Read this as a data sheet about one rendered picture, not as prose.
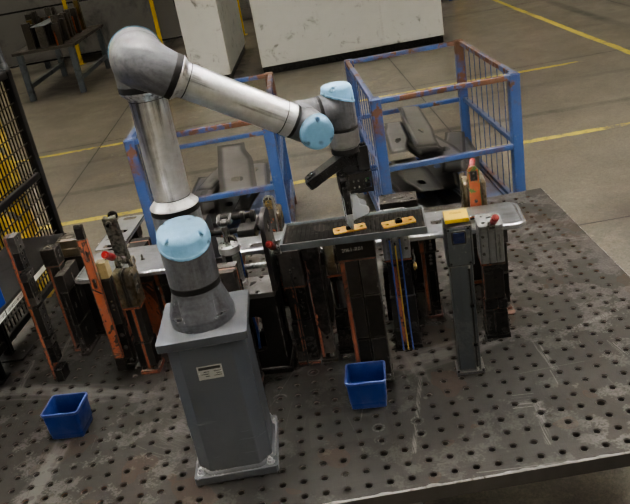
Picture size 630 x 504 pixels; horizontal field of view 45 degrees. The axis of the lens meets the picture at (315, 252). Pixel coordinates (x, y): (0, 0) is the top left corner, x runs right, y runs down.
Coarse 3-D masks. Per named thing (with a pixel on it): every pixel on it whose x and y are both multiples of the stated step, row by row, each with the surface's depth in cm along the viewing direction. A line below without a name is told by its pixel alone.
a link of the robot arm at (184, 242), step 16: (176, 224) 168; (192, 224) 167; (160, 240) 164; (176, 240) 163; (192, 240) 163; (208, 240) 167; (176, 256) 164; (192, 256) 164; (208, 256) 167; (176, 272) 166; (192, 272) 165; (208, 272) 167; (176, 288) 168; (192, 288) 167
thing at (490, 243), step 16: (480, 224) 207; (496, 224) 205; (480, 240) 207; (496, 240) 207; (480, 256) 210; (496, 256) 209; (496, 272) 212; (496, 288) 214; (496, 304) 216; (496, 320) 218; (496, 336) 220
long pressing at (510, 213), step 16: (464, 208) 234; (480, 208) 232; (496, 208) 230; (512, 208) 228; (432, 224) 227; (512, 224) 217; (240, 240) 240; (256, 240) 238; (416, 240) 221; (96, 256) 248; (144, 256) 241; (160, 256) 239; (80, 272) 239; (144, 272) 229; (160, 272) 229
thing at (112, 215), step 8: (104, 216) 216; (112, 216) 215; (104, 224) 216; (112, 224) 216; (112, 232) 217; (120, 232) 218; (112, 240) 219; (120, 240) 219; (112, 248) 220; (120, 248) 220; (120, 256) 224; (128, 256) 222; (120, 264) 223; (128, 264) 223
